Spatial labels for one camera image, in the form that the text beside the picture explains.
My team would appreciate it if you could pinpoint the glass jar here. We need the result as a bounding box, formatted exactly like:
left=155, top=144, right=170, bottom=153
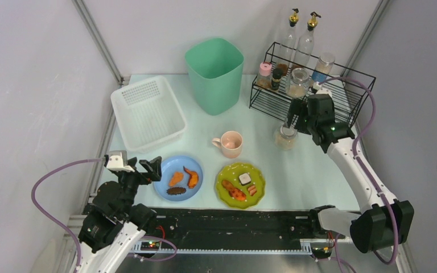
left=274, top=124, right=298, bottom=150
left=286, top=67, right=311, bottom=98

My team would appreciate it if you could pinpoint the small black-lid spice jar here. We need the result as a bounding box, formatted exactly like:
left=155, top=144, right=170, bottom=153
left=270, top=68, right=283, bottom=91

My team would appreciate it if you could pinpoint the pink-lid spice shaker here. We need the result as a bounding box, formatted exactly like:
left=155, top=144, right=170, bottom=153
left=255, top=62, right=272, bottom=89

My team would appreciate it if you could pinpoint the clear bottle blue label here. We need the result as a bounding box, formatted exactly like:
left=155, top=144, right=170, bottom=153
left=311, top=52, right=335, bottom=82

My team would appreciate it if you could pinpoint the glass oil bottle gold spout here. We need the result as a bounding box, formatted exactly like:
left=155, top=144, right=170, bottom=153
left=276, top=8, right=299, bottom=77

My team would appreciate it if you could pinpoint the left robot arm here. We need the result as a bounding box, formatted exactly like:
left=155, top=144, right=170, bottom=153
left=75, top=152, right=162, bottom=272

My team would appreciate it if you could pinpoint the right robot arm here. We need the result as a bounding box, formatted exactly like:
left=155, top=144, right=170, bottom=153
left=286, top=94, right=414, bottom=253

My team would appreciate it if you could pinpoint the orange fried food piece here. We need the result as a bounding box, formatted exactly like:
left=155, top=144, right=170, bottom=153
left=168, top=171, right=184, bottom=187

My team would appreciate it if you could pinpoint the dark brown sea cucumber toy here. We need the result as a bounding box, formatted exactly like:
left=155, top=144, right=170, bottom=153
left=166, top=187, right=187, bottom=196

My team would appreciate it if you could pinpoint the blue round plate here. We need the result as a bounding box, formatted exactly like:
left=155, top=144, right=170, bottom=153
left=154, top=156, right=204, bottom=202

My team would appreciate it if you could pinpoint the orange chicken wing toy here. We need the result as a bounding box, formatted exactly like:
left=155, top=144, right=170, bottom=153
left=183, top=167, right=199, bottom=189

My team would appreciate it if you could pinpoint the white plastic perforated basket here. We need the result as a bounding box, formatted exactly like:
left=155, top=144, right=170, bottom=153
left=110, top=76, right=187, bottom=153

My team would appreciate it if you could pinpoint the pink ceramic mug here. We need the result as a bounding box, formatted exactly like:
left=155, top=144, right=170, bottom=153
left=212, top=131, right=244, bottom=159

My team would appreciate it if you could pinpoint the green scalloped plate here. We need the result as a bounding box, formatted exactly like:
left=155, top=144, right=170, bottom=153
left=215, top=162, right=266, bottom=210

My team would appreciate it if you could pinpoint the black white sushi cube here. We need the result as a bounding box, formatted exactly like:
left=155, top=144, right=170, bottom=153
left=238, top=173, right=252, bottom=186

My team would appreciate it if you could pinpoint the orange grilled fish toy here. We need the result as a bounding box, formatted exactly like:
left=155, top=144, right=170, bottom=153
left=221, top=180, right=246, bottom=201

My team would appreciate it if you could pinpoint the pink bacon strips toy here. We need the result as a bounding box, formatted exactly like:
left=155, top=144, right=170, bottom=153
left=247, top=185, right=258, bottom=196

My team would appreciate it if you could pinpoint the green plastic waste bin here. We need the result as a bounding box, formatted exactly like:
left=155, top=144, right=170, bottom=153
left=184, top=38, right=245, bottom=115

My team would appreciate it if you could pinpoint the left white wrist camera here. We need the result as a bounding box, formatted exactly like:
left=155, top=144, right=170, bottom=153
left=104, top=150, right=129, bottom=172

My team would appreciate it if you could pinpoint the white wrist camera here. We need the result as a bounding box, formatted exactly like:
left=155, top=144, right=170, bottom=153
left=104, top=150, right=129, bottom=172
left=311, top=82, right=332, bottom=97

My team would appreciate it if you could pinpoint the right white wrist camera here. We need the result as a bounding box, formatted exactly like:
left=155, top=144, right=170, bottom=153
left=311, top=82, right=332, bottom=97

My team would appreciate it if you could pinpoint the black wire two-tier rack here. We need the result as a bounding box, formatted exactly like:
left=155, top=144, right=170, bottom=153
left=249, top=63, right=376, bottom=127

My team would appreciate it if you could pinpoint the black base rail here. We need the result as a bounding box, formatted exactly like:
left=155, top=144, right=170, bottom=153
left=154, top=208, right=332, bottom=253

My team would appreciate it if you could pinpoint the right aluminium frame post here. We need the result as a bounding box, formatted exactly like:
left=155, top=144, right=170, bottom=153
left=341, top=0, right=391, bottom=76

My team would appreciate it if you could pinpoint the aluminium frame post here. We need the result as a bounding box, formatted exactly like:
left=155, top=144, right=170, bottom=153
left=72, top=0, right=124, bottom=85
left=341, top=0, right=391, bottom=76

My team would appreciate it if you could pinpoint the left aluminium frame post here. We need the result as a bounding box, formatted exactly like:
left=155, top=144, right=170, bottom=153
left=72, top=0, right=124, bottom=85

